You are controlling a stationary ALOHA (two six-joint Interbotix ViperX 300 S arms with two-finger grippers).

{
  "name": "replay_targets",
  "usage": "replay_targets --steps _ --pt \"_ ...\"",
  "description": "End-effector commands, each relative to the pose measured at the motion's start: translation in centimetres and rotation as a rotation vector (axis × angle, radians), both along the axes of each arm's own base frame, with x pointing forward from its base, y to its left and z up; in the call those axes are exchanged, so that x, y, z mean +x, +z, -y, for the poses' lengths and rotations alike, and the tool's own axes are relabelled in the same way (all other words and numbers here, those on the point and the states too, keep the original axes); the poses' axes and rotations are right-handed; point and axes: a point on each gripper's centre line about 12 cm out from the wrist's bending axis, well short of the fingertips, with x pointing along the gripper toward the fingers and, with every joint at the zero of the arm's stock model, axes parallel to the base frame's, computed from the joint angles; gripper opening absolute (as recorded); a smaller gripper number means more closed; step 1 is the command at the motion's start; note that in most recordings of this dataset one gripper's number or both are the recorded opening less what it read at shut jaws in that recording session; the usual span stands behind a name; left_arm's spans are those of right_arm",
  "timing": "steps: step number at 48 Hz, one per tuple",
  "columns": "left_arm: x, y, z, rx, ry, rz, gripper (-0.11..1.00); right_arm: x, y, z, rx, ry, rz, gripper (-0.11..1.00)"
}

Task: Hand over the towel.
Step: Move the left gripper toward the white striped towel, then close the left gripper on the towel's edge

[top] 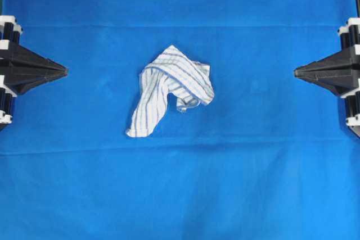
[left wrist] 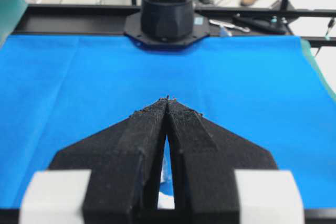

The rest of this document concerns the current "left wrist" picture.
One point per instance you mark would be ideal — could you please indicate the black tool with teal knobs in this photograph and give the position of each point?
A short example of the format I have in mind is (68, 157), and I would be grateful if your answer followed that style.
(268, 25)

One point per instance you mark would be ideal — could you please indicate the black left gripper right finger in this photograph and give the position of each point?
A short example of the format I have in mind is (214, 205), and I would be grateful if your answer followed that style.
(220, 177)

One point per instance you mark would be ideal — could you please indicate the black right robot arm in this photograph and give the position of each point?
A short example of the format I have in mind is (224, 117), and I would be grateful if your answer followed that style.
(166, 24)

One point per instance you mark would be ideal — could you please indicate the blue table cloth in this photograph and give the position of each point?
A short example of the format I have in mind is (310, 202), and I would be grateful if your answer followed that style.
(56, 90)

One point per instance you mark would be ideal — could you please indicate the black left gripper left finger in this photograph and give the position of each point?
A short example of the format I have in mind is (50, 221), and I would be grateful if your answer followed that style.
(104, 178)

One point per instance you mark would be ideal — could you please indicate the silver metal tool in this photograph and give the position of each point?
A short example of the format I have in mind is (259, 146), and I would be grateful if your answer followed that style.
(229, 25)

